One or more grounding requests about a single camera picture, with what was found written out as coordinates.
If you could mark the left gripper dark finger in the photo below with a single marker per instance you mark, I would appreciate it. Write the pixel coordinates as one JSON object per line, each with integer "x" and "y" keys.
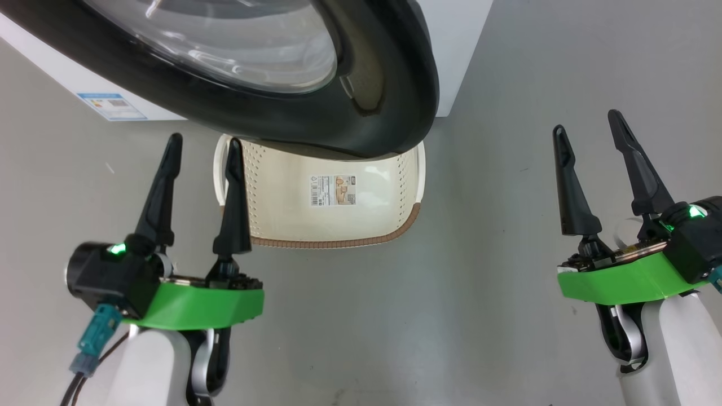
{"x": 234, "y": 214}
{"x": 161, "y": 197}

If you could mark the black round glass washer door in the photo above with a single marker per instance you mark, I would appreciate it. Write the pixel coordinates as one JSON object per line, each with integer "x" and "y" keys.
{"x": 282, "y": 127}

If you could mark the cream perforated laundry basket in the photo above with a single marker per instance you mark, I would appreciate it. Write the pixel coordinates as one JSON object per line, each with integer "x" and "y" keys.
{"x": 366, "y": 214}

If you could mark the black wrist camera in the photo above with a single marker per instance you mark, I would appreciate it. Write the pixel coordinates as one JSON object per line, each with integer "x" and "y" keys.
{"x": 101, "y": 276}
{"x": 699, "y": 242}

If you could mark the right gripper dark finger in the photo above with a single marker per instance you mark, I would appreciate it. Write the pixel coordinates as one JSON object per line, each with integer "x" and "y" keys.
{"x": 643, "y": 180}
{"x": 572, "y": 197}

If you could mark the blue energy label sticker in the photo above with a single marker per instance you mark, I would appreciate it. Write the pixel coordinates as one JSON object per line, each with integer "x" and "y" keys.
{"x": 113, "y": 107}

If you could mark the white front-load washing machine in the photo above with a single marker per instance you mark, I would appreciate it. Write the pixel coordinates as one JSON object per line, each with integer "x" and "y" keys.
{"x": 462, "y": 56}

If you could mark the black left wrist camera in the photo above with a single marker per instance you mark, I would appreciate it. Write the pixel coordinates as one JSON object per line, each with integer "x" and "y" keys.
{"x": 101, "y": 276}

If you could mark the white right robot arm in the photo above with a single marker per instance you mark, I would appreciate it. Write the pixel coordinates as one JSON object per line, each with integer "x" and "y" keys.
{"x": 677, "y": 349}

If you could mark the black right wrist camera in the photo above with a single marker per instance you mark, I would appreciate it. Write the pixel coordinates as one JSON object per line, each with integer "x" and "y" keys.
{"x": 699, "y": 242}

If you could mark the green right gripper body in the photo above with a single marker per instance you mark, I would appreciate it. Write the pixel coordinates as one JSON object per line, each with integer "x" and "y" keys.
{"x": 620, "y": 282}

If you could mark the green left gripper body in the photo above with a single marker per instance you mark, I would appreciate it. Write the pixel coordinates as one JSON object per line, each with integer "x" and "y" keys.
{"x": 197, "y": 304}

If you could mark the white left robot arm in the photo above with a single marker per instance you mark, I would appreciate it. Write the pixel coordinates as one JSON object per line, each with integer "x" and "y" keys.
{"x": 146, "y": 372}

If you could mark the white barcode product label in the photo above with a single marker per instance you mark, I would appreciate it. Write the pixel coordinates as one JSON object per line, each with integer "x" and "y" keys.
{"x": 333, "y": 190}

